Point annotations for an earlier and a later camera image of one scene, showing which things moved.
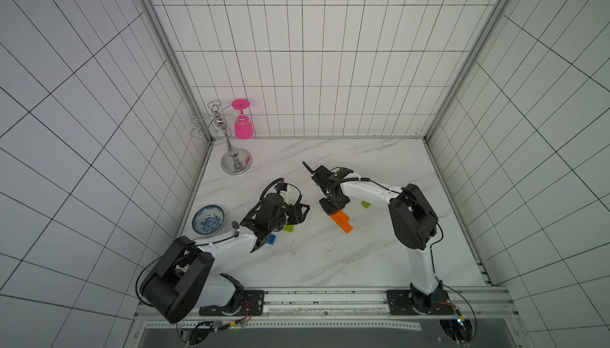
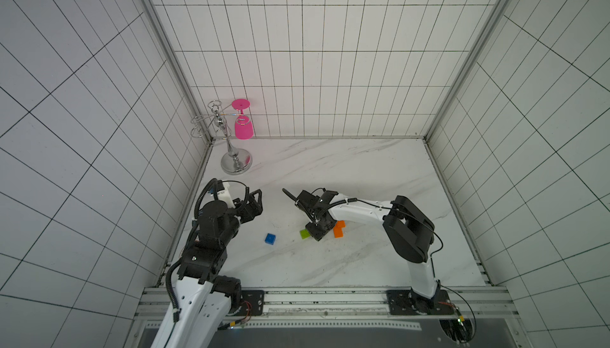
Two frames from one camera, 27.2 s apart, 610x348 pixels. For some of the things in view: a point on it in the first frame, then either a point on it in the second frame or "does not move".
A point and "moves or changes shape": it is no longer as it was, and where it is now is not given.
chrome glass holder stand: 236,161 does not move
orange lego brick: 341,219 moves or changes shape
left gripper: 295,211 -> 256,208
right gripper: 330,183 -> 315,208
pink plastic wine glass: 244,128 does not move
